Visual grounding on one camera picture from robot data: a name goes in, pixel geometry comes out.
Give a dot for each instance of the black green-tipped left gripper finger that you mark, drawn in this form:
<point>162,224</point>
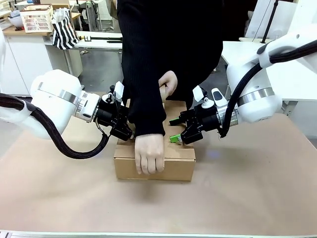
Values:
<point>123,134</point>
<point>125,112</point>

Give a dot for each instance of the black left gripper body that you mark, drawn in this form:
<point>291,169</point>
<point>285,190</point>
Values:
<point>111,116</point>

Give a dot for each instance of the black green-tipped right gripper finger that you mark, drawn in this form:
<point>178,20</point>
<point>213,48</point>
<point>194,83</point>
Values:
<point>184,117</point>
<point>190,135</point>

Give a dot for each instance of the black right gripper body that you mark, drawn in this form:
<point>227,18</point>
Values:
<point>208,120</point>

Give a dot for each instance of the brown cardboard shipping box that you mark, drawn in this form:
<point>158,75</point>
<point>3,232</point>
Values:
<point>178,163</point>

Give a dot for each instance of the brown packing tape roll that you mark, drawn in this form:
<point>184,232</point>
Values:
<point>163,93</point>

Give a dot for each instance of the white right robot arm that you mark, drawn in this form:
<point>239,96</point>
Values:
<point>257,81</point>

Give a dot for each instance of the person's right forearm black sleeve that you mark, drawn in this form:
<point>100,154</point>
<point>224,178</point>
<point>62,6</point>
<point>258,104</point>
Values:
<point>146,104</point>

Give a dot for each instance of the person's right hand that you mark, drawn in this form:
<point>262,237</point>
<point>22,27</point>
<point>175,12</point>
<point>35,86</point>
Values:
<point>149,153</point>

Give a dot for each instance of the person's left hand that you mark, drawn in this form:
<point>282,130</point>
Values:
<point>171,81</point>

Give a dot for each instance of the white table with black rods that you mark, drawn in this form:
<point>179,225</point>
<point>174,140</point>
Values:
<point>99,42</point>

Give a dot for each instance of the long black tripod rod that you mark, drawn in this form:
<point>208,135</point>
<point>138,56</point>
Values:
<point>104,39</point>

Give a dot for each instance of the person in black sweater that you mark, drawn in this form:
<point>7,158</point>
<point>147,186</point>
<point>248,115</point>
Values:
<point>173,37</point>

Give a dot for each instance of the white curved-edge table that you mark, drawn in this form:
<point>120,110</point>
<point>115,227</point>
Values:
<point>297,79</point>

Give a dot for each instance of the black white striped bag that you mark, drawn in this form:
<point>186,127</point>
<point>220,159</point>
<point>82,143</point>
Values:
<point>64,29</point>

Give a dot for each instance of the white storage cabinet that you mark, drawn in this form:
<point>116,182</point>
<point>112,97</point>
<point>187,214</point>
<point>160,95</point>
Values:
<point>27,62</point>

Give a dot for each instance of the black stand pole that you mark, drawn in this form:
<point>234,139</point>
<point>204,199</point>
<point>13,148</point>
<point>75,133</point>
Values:
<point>270,19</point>

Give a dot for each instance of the white plastic crate basket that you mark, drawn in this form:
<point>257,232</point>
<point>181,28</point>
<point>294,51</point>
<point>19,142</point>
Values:
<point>37,18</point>

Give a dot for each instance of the white board panel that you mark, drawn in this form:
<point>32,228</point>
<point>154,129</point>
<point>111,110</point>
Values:
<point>277,17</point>

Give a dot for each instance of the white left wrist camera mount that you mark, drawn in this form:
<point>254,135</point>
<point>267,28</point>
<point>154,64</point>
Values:
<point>118,90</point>

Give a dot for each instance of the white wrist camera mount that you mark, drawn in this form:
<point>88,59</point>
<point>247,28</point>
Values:
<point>118,90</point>
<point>201,95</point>

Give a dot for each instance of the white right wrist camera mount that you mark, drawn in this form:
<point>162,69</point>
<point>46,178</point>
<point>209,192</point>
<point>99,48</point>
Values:
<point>201,95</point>

